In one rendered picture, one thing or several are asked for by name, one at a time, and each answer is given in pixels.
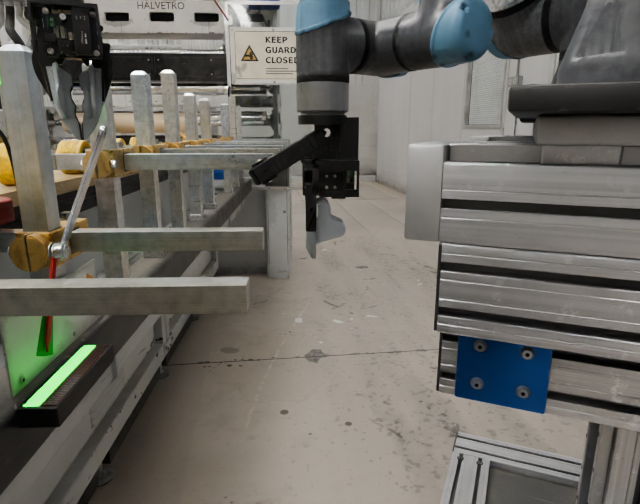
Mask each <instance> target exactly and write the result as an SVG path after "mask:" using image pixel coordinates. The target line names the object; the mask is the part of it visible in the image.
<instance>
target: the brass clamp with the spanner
mask: <svg viewBox="0 0 640 504"><path fill-rule="evenodd" d="M66 224H67V221H60V225H61V227H58V228H56V229H53V230H51V231H31V232H23V230H22V231H20V232H17V233H15V238H16V239H14V240H13V241H12V243H11V245H10V247H9V248H8V252H7V253H8V255H9V256H10V259H11V261H12V262H13V263H14V265H15V266H16V267H18V268H19V269H21V270H23V271H27V272H31V271H32V272H35V271H38V270H40V269H42V268H50V266H51V260H50V258H49V256H48V246H49V244H50V243H51V242H55V243H56V242H61V239H62V236H63V233H64V230H65V227H66ZM78 228H88V221H87V218H77V220H76V223H75V226H74V229H73V231H74V230H76V229H78ZM68 246H69V249H70V254H69V257H68V259H67V260H65V261H57V263H56V267H58V266H60V265H61V264H63V263H65V262H67V261H68V260H70V259H72V258H74V257H76V256H77V255H79V254H81V253H83V252H72V246H71V238H70V240H69V242H68Z"/></svg>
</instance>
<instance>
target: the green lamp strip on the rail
mask: <svg viewBox="0 0 640 504"><path fill-rule="evenodd" d="M95 347H96V345H84V346H83V347H82V348H81V349H80V350H79V351H78V352H77V353H76V354H75V355H74V356H73V357H72V358H71V359H70V360H69V361H68V362H66V363H65V364H64V365H63V366H62V367H61V368H60V369H59V370H58V371H57V372H56V373H55V374H54V375H53V376H52V377H51V378H50V379H49V380H48V381H47V382H46V383H45V384H44V385H43V386H42V387H41V388H40V389H39V390H38V391H37V392H36V393H35V394H34V395H33V396H32V397H31V398H30V399H29V400H28V401H27V404H24V405H23V407H37V406H40V405H41V404H42V403H43V402H44V401H45V400H46V398H47V397H48V396H49V395H50V394H51V393H52V392H53V391H54V390H55V389H56V388H57V387H58V386H59V385H60V384H61V383H62V382H63V381H64V379H65V378H66V377H67V376H68V375H69V374H70V373H71V372H72V371H73V370H74V369H75V368H76V367H77V366H78V365H79V364H80V363H81V362H82V360H83V359H84V358H85V357H86V356H87V355H88V354H89V353H90V352H91V351H92V350H93V349H94V348H95Z"/></svg>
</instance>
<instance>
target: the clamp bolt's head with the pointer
mask: <svg viewBox="0 0 640 504"><path fill-rule="evenodd" d="M54 244H55V242H51V243H50V244H49V246H48V256H49V258H50V260H51V266H50V279H55V277H56V263H57V260H56V259H55V258H54V256H53V247H54ZM69 254H70V249H69V246H68V245H65V244H64V245H63V247H62V255H63V257H64V258H68V256H69ZM51 330H52V316H47V318H46V331H45V349H46V352H48V350H49V345H50V341H51Z"/></svg>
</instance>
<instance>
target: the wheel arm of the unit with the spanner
mask: <svg viewBox="0 0 640 504"><path fill-rule="evenodd" d="M22 230H23V229H1V228H0V253H7V252H8V248H9V247H10V245H11V243H12V241H13V240H14V239H16V238H15V233H17V232H20V231H22ZM70 238H71V246H72V252H124V251H240V250H263V249H264V246H265V241H264V227H208V228H78V229H76V230H74V231H72V234H71V237H70Z"/></svg>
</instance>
